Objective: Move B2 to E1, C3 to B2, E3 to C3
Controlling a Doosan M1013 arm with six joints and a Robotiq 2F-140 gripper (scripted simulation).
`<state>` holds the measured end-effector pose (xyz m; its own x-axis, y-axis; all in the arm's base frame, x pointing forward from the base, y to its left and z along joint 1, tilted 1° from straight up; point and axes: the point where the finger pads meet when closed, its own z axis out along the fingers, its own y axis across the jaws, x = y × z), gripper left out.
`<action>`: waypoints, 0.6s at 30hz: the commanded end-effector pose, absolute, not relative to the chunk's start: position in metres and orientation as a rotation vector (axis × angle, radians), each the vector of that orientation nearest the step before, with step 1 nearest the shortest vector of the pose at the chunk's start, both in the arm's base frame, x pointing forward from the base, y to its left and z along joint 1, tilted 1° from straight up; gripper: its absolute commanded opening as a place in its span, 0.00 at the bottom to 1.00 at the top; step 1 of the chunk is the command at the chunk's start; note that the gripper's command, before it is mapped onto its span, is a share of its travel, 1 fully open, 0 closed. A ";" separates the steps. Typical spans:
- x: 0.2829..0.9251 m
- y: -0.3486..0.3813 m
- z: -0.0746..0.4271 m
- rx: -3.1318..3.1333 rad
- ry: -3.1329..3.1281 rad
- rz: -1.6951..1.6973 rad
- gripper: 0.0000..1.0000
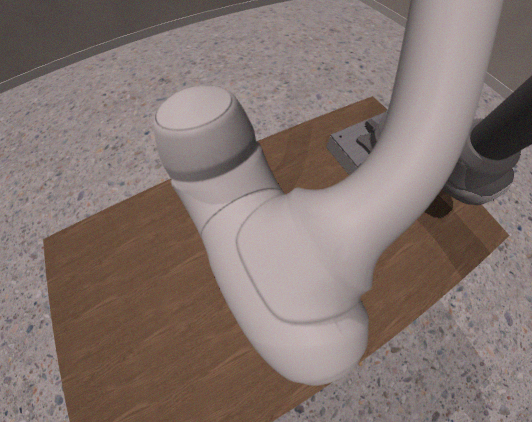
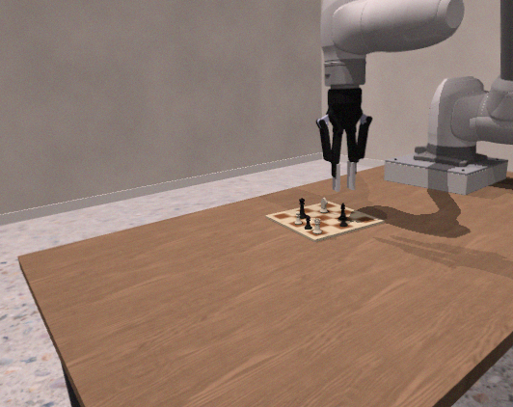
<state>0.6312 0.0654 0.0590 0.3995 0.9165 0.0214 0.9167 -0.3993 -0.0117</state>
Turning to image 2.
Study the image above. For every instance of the checkered chessboard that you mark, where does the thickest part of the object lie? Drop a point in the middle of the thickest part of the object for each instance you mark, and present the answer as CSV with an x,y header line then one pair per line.
x,y
329,222

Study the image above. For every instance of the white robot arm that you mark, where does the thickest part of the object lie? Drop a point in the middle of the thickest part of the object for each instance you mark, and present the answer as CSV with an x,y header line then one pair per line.
x,y
461,111

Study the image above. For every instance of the white knight chess piece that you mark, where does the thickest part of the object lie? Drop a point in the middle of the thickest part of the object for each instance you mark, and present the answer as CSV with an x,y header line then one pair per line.
x,y
323,205

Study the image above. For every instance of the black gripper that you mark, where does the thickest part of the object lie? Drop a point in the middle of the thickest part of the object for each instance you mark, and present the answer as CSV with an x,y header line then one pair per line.
x,y
344,111

